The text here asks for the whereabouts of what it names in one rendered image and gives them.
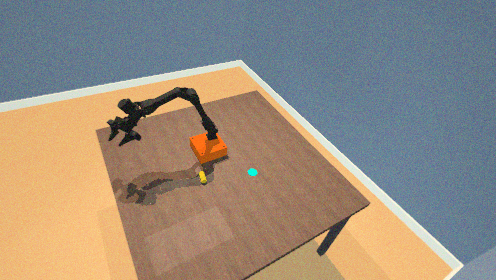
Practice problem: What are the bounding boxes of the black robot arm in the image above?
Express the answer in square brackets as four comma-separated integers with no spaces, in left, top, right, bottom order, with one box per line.
[114,87,218,141]

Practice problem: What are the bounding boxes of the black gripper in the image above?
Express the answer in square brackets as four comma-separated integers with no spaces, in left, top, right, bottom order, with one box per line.
[107,116,141,147]

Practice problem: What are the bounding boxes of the yellow cylinder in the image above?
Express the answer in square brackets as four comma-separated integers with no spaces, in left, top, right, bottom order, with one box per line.
[199,171,207,183]

